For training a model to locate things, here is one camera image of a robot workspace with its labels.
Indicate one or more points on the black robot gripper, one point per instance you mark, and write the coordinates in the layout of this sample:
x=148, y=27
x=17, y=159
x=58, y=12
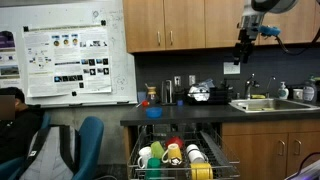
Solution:
x=246, y=38

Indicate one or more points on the blue plastic bowl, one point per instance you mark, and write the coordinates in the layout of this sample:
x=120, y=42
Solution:
x=154, y=112

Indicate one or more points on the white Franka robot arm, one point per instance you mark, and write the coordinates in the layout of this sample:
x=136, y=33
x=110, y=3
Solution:
x=254, y=17

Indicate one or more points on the black dish drying rack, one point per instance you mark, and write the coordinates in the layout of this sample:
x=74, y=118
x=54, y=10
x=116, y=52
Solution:
x=220, y=96

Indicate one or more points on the red plastic bowl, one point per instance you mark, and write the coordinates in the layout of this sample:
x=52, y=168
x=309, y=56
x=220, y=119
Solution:
x=174, y=141

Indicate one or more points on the chrome kitchen faucet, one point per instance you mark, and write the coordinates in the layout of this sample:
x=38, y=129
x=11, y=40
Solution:
x=248, y=87

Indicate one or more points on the wooden upper cabinet door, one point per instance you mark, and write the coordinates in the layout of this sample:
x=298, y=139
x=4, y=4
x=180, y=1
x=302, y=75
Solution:
x=143, y=20
x=296, y=26
x=221, y=23
x=186, y=20

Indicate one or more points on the wooden cabinet door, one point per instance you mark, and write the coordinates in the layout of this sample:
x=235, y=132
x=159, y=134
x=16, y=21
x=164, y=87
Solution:
x=186, y=20
x=143, y=20
x=221, y=23
x=308, y=150
x=296, y=26
x=253, y=156

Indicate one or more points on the slim chrome faucet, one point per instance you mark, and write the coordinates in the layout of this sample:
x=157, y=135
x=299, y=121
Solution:
x=268, y=88

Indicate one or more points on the yellow sponge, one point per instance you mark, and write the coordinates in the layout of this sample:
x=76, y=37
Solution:
x=258, y=96

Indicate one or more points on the crumpled clear plastic bag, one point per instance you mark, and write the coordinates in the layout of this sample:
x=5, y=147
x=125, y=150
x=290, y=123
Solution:
x=200, y=91

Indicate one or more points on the stainless steel sink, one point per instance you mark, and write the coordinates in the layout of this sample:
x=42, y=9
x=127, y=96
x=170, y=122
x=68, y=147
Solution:
x=266, y=105

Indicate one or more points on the white soap dispenser bottle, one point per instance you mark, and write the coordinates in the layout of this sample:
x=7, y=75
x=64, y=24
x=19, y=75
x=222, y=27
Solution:
x=283, y=92

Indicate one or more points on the small white container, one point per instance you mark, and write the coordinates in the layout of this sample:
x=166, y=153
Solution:
x=298, y=94

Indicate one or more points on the small blue cup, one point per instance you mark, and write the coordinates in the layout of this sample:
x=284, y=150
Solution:
x=180, y=102

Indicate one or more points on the dark bottle with green cap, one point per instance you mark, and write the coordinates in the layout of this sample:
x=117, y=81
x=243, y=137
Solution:
x=309, y=91

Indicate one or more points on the steel and black kettle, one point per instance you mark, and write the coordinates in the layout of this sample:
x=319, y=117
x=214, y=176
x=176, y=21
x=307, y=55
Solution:
x=166, y=91

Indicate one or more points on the glass pour-over coffee maker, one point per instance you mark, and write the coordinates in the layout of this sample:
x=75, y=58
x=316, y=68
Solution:
x=152, y=96

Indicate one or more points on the wooden lower cabinet door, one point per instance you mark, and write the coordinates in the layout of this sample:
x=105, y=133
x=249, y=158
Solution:
x=253, y=156
x=308, y=150

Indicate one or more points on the small red round object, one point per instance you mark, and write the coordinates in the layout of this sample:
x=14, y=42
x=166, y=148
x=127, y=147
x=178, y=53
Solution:
x=145, y=103

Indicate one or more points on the white mug with dark stripe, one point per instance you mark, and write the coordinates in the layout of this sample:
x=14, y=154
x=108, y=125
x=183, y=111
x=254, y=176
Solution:
x=194, y=154

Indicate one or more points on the all yellow mug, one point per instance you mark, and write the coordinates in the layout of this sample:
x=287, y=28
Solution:
x=201, y=171

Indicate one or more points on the light green plastic cup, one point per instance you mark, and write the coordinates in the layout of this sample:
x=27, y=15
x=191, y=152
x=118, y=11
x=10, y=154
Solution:
x=157, y=149

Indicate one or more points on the white device with purple glow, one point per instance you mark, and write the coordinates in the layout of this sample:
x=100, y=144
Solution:
x=308, y=173

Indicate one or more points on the plain white mug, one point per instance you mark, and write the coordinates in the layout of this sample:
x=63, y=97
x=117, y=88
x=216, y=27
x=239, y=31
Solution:
x=145, y=155

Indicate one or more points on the dark green plastic cup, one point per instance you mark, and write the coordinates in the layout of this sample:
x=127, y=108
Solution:
x=153, y=168

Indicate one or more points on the blue chair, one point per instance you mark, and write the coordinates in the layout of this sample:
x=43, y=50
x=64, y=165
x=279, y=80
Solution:
x=90, y=140

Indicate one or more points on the large white research poster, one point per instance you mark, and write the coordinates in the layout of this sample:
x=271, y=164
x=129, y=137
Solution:
x=66, y=43

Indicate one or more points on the grey and black backpack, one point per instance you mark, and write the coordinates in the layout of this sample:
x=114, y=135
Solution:
x=50, y=156

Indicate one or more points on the seated person in black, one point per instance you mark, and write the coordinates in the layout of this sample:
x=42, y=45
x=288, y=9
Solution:
x=20, y=130

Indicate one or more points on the poster with purple header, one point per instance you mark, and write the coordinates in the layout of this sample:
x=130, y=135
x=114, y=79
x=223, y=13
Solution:
x=8, y=60

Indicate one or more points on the person in dark jacket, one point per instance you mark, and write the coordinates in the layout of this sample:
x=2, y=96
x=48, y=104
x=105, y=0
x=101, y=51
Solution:
x=7, y=170

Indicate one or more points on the white paper wall sign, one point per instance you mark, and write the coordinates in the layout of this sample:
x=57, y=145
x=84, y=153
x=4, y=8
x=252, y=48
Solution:
x=231, y=68

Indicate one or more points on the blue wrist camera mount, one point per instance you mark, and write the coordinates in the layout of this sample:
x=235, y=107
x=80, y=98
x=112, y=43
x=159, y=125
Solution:
x=269, y=30

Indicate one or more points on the wall power outlet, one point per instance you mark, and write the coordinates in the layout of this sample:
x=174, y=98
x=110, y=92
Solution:
x=192, y=80
x=177, y=81

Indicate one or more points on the wall whiteboard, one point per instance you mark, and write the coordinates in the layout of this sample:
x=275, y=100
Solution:
x=124, y=66

